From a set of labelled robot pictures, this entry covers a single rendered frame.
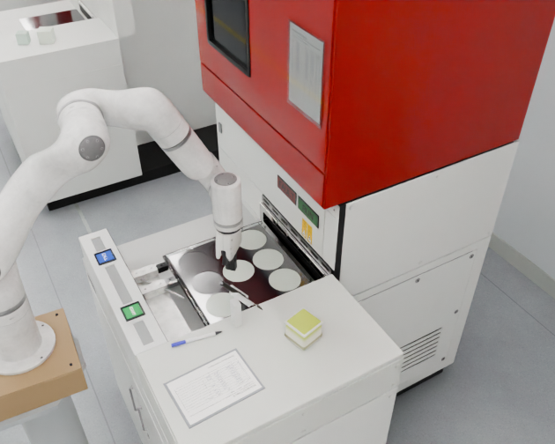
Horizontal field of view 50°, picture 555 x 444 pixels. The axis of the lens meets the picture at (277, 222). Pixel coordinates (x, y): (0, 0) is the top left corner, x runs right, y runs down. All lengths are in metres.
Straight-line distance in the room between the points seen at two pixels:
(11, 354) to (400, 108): 1.21
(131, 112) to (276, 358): 0.72
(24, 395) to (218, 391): 0.52
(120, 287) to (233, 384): 0.50
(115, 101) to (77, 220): 2.32
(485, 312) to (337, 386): 1.72
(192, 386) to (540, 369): 1.87
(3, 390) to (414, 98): 1.31
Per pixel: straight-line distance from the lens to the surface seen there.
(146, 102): 1.43
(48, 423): 1.99
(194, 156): 1.52
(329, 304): 1.74
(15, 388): 1.75
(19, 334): 1.73
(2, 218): 1.50
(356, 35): 1.43
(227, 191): 1.61
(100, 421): 2.75
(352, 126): 1.54
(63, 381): 1.76
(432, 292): 2.28
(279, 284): 1.88
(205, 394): 1.55
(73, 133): 1.37
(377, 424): 1.87
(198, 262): 1.97
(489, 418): 2.80
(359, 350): 1.64
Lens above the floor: 2.24
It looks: 39 degrees down
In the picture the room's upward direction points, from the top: straight up
